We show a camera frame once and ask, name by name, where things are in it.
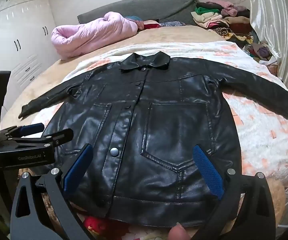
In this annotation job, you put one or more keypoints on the white wardrobe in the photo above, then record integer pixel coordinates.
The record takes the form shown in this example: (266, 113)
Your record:
(13, 30)

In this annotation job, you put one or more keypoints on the white satin curtain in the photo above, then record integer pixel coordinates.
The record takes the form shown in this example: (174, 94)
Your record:
(279, 30)

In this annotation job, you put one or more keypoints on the bag of clothes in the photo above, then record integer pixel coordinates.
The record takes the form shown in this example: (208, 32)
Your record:
(261, 52)

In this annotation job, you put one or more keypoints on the pile of folded clothes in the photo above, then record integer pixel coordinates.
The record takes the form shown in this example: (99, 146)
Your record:
(209, 17)

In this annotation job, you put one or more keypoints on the blue patterned pillow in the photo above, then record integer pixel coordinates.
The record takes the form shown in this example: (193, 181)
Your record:
(171, 24)

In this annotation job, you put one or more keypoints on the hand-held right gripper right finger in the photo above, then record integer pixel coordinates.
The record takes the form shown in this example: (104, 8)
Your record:
(209, 172)

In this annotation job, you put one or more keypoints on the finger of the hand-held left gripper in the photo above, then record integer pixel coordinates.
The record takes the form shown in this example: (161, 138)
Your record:
(31, 128)
(59, 137)

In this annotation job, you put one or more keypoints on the pink quilted duvet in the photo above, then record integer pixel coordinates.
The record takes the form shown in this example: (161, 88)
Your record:
(89, 35)

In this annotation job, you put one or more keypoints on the teal pillow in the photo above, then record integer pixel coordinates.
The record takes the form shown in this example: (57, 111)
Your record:
(133, 18)

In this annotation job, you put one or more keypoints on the white orange bear blanket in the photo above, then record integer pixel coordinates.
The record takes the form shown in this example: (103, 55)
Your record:
(259, 135)

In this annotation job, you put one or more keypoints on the red pillow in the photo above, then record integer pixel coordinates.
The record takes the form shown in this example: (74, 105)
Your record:
(152, 25)

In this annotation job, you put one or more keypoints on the person's right hand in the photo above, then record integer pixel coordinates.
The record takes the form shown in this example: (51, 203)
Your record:
(179, 233)

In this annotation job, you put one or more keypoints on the black leather jacket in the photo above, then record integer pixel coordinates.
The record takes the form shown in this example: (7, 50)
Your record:
(144, 120)

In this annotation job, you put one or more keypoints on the tan bed sheet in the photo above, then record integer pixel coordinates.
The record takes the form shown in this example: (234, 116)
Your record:
(46, 80)

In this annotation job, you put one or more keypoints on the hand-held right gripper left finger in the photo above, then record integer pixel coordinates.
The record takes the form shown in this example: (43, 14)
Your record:
(77, 165)

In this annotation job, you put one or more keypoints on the red printed cloth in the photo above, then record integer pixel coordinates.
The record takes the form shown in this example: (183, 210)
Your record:
(94, 226)

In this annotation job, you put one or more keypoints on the grey headboard cushion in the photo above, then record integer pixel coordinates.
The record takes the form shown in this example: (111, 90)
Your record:
(146, 7)

